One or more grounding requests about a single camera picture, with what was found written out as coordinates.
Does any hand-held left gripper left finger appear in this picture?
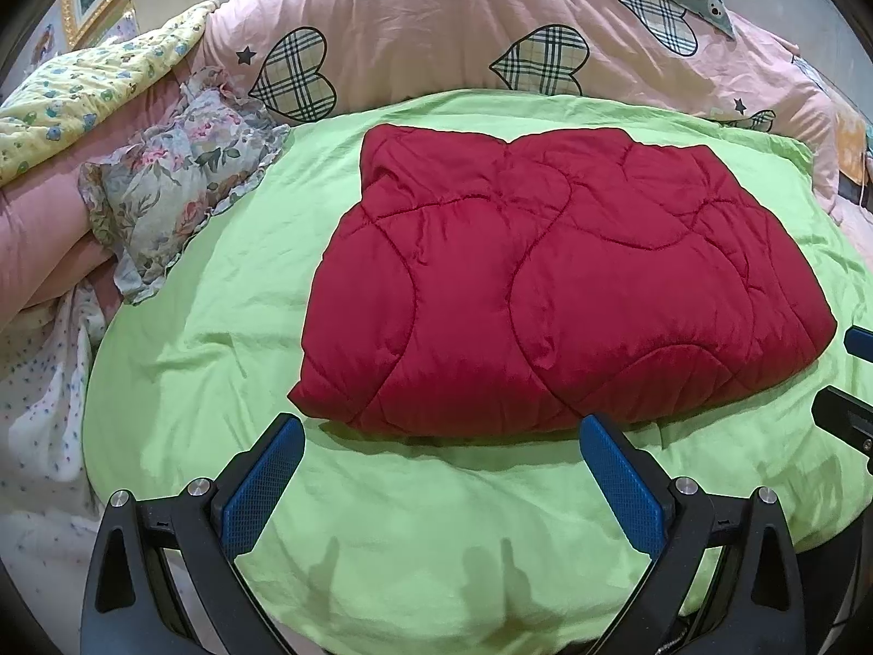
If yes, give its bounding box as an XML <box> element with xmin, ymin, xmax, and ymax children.
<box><xmin>80</xmin><ymin>413</ymin><xmax>307</xmax><ymax>655</ymax></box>

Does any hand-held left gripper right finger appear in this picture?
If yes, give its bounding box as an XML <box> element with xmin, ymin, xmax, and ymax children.
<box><xmin>578</xmin><ymin>413</ymin><xmax>826</xmax><ymax>655</ymax></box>

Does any red quilted blanket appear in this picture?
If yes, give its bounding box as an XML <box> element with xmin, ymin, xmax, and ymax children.
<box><xmin>286</xmin><ymin>123</ymin><xmax>839</xmax><ymax>439</ymax></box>

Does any light green blanket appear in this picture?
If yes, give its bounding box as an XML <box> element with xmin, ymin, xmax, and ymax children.
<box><xmin>82</xmin><ymin>88</ymin><xmax>873</xmax><ymax>655</ymax></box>

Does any white dotted sheet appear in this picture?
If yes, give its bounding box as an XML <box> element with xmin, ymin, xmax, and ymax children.
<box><xmin>0</xmin><ymin>283</ymin><xmax>171</xmax><ymax>655</ymax></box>

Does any floral ruffled pillow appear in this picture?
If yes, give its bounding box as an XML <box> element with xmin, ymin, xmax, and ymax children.
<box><xmin>78</xmin><ymin>67</ymin><xmax>293</xmax><ymax>306</ymax></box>

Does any yellow floral quilt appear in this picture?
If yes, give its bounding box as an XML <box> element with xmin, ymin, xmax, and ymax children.
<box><xmin>0</xmin><ymin>0</ymin><xmax>219</xmax><ymax>187</ymax></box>

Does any pink quilt with plaid hearts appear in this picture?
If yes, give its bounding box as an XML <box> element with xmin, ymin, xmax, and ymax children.
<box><xmin>0</xmin><ymin>0</ymin><xmax>862</xmax><ymax>318</ymax></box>

